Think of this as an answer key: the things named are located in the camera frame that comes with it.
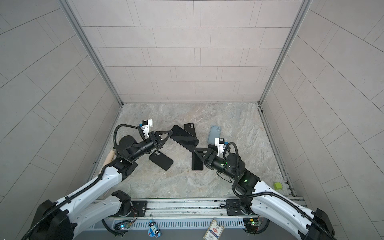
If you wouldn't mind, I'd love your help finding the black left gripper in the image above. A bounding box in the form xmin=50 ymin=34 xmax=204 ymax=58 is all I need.
xmin=128 ymin=132 xmax=172 ymax=163

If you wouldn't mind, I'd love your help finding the purple-edged phone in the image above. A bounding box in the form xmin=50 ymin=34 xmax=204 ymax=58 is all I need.
xmin=171 ymin=125 xmax=200 ymax=152
xmin=192 ymin=152 xmax=204 ymax=171

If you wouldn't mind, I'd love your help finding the black phone case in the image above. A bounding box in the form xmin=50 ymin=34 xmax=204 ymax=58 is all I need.
xmin=149 ymin=150 xmax=174 ymax=171
xmin=184 ymin=123 xmax=197 ymax=138

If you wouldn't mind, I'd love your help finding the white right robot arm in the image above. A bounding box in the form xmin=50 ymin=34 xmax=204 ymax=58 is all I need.
xmin=193 ymin=148 xmax=335 ymax=240

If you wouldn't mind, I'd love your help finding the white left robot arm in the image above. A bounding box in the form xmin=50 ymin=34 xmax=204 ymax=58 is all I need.
xmin=23 ymin=127 xmax=173 ymax=240

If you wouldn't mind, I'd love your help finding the black phone right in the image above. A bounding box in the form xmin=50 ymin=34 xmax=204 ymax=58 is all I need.
xmin=208 ymin=144 xmax=217 ymax=152

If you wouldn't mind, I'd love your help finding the light blue phone case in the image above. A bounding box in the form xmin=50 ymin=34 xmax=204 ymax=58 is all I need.
xmin=208 ymin=126 xmax=222 ymax=145

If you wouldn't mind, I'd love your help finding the wooden roller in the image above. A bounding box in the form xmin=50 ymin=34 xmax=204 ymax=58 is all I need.
xmin=103 ymin=150 xmax=115 ymax=167

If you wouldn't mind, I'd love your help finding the red white card tag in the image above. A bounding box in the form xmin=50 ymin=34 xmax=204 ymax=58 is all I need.
xmin=203 ymin=219 xmax=225 ymax=240

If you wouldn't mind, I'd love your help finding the green cube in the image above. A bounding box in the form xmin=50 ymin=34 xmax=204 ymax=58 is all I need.
xmin=273 ymin=182 xmax=283 ymax=190

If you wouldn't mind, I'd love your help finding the right circuit board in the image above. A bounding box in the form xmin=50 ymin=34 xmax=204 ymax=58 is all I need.
xmin=243 ymin=218 xmax=262 ymax=231

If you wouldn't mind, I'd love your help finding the circuit board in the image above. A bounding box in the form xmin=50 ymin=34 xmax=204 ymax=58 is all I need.
xmin=114 ymin=221 xmax=132 ymax=231
xmin=243 ymin=218 xmax=262 ymax=231

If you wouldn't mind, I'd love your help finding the blue white sticker tag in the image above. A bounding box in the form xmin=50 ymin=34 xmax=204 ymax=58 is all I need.
xmin=148 ymin=220 xmax=161 ymax=238

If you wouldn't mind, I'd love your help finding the left circuit board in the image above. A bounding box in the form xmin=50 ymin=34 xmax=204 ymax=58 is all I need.
xmin=114 ymin=221 xmax=132 ymax=231

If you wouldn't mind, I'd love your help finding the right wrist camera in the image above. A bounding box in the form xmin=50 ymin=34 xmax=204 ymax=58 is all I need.
xmin=215 ymin=138 xmax=228 ymax=157

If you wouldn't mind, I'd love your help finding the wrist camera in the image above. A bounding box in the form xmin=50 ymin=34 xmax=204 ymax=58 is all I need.
xmin=138 ymin=119 xmax=153 ymax=140
xmin=215 ymin=138 xmax=228 ymax=157

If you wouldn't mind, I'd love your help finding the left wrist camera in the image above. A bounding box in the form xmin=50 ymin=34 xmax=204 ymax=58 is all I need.
xmin=138 ymin=119 xmax=153 ymax=140

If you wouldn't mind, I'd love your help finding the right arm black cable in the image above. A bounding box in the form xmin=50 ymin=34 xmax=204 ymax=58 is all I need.
xmin=223 ymin=141 xmax=337 ymax=240

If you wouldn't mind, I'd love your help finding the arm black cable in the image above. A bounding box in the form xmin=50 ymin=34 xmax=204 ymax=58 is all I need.
xmin=20 ymin=123 xmax=145 ymax=240
xmin=223 ymin=141 xmax=337 ymax=240

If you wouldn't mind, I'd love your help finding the aluminium left corner post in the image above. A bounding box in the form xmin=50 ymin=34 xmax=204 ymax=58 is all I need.
xmin=58 ymin=0 xmax=124 ymax=107

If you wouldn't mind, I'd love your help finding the aluminium corner post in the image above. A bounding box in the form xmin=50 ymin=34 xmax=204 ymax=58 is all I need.
xmin=259 ymin=0 xmax=312 ymax=106
xmin=58 ymin=0 xmax=124 ymax=107

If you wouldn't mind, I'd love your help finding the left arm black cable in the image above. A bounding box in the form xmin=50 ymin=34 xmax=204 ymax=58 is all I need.
xmin=20 ymin=123 xmax=145 ymax=240

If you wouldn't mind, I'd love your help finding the aluminium right corner post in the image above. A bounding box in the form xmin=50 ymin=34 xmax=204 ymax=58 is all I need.
xmin=259 ymin=0 xmax=312 ymax=106

